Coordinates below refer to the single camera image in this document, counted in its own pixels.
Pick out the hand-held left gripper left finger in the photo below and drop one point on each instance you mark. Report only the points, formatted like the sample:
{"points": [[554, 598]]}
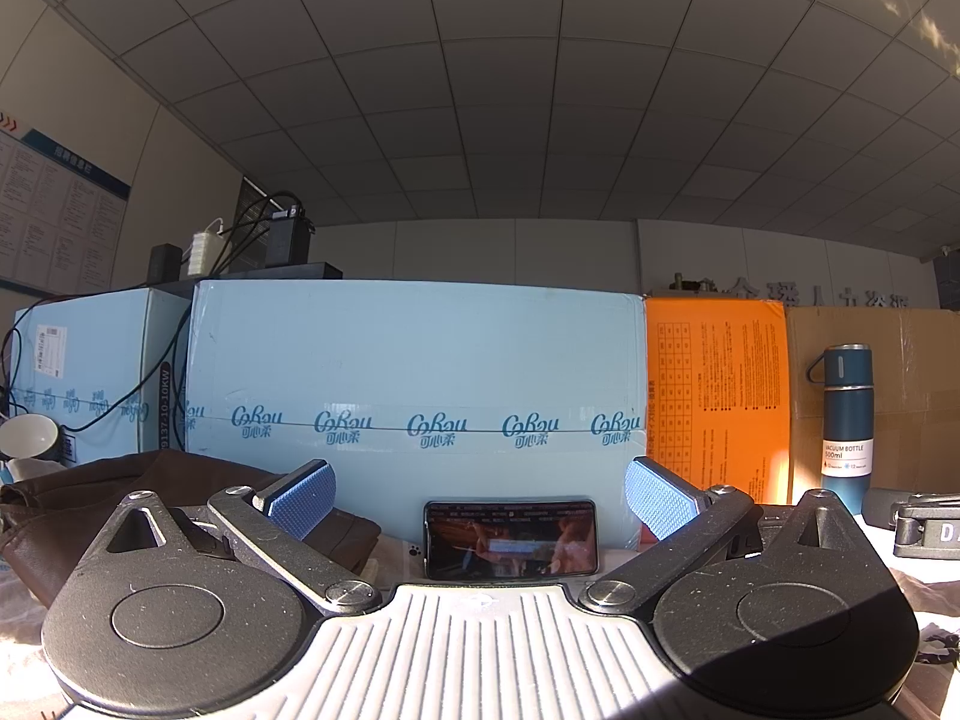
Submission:
{"points": [[304, 499]]}

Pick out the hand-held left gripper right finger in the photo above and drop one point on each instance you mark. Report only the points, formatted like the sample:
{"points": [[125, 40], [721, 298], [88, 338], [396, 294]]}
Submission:
{"points": [[654, 499]]}

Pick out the brown garment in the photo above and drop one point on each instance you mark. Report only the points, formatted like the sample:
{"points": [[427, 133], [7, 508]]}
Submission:
{"points": [[90, 499]]}

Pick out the light patterned cloth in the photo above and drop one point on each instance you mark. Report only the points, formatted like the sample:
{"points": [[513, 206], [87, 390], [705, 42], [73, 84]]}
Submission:
{"points": [[934, 600]]}

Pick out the orange cardboard box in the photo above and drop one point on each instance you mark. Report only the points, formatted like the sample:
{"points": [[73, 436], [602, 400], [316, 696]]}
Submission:
{"points": [[716, 397]]}

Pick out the dark blue vacuum bottle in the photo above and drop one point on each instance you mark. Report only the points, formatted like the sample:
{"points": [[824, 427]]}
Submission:
{"points": [[844, 427]]}

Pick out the brown cardboard box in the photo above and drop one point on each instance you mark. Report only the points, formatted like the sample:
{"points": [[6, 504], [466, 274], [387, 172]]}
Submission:
{"points": [[911, 382]]}

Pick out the black smartphone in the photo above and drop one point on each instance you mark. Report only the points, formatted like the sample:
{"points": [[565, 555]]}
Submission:
{"points": [[511, 538]]}

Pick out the large light blue cardboard box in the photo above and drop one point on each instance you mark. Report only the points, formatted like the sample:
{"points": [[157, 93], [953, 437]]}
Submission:
{"points": [[420, 360]]}

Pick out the flat black device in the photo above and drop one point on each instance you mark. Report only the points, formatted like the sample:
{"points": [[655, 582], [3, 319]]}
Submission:
{"points": [[300, 271]]}

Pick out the small light blue cardboard box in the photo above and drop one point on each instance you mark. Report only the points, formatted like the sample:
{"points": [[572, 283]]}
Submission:
{"points": [[90, 367]]}

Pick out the black power adapter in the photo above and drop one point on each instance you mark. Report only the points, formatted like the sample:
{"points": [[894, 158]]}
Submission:
{"points": [[291, 240]]}

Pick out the white power strip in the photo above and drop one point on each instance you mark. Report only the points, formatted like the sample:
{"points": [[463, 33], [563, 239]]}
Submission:
{"points": [[201, 251]]}

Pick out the small black box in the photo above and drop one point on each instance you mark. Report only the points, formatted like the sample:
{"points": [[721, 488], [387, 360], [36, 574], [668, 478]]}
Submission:
{"points": [[164, 264]]}

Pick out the white cup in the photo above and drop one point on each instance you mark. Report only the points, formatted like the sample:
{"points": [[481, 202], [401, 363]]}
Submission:
{"points": [[30, 436]]}

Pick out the metal wall lettering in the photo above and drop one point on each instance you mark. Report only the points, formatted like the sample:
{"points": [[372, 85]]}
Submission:
{"points": [[780, 290]]}

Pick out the wall notice board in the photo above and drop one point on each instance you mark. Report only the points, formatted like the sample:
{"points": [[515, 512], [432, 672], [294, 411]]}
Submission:
{"points": [[56, 202]]}

